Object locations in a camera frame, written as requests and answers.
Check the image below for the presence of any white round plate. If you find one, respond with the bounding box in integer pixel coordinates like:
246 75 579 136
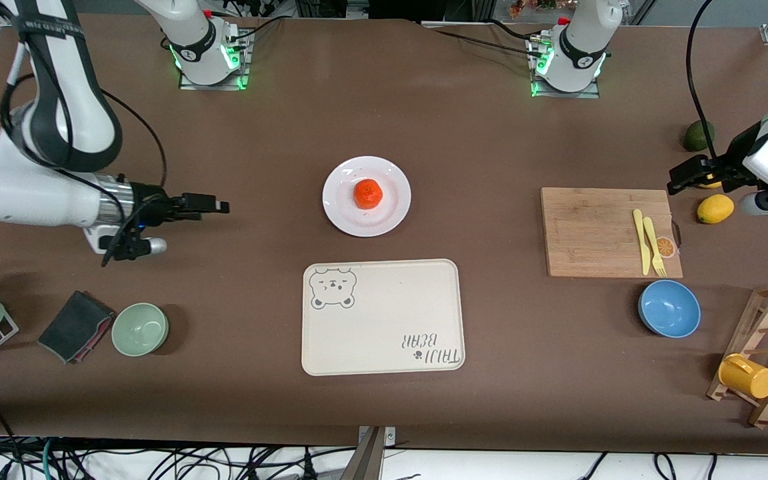
322 156 412 238

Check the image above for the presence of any orange fruit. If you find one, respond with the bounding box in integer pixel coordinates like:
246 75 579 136
353 178 384 210

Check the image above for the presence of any yellow lemon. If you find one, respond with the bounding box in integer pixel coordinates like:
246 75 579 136
697 194 735 225

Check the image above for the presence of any dark green avocado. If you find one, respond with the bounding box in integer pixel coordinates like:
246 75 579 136
683 120 716 153

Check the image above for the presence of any yellow plastic fork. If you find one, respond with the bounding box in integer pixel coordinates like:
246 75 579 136
643 217 667 277

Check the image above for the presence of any yellow plastic knife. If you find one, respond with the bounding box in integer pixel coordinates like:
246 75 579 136
633 209 652 276

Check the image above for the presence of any wooden cutting board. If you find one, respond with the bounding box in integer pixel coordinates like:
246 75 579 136
541 187 684 279

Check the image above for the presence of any light green bowl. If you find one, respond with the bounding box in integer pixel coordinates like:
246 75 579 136
111 303 169 357

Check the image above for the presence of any blue bowl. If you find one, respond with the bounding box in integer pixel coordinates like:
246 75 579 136
637 279 702 339

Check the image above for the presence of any wooden mug rack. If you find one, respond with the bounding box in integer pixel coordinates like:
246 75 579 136
706 282 768 429

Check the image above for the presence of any dark grey folded cloth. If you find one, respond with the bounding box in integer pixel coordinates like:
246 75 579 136
37 290 116 365

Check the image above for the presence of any cream tray with bear print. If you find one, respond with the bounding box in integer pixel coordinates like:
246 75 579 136
301 259 466 377

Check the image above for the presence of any yellow mug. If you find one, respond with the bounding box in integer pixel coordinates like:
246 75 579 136
718 353 768 399

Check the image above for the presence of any black object behind table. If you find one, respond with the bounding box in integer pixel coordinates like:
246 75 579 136
296 0 449 19

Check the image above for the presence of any grey beam under table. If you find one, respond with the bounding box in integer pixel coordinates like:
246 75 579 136
346 427 385 480

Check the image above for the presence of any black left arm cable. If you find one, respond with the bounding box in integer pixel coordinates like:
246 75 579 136
685 0 725 167

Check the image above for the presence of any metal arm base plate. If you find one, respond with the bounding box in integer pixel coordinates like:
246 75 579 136
179 27 252 91
529 37 601 99

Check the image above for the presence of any black table cable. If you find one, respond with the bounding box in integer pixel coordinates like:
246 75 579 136
424 27 545 59
224 15 286 42

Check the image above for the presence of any metal table edge bracket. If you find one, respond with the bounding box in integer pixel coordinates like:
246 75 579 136
358 427 397 449

